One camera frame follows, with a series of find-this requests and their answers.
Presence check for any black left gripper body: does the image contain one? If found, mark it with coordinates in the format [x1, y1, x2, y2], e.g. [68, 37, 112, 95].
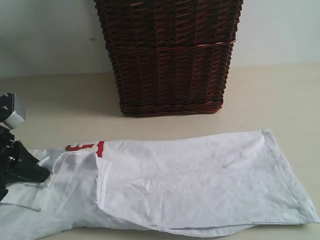
[0, 126, 18, 201]

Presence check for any white t-shirt red logo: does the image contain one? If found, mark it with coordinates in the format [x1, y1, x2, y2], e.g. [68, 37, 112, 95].
[0, 129, 320, 240]

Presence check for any dark brown wicker basket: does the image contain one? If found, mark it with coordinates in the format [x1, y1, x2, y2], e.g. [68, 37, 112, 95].
[95, 0, 243, 117]

